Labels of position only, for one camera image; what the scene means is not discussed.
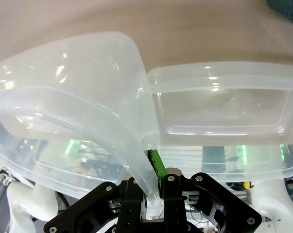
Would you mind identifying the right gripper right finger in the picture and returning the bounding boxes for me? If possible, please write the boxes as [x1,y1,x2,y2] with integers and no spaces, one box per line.
[148,149,262,233]

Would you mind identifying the dark blue woven basket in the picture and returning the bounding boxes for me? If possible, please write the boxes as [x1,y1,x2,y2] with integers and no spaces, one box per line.
[267,0,293,28]

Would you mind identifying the clear plastic container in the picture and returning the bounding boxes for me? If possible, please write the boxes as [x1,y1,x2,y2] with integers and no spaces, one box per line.
[146,62,293,181]
[0,30,161,214]

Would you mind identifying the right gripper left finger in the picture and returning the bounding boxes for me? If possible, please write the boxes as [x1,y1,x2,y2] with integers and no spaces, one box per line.
[43,177,145,233]

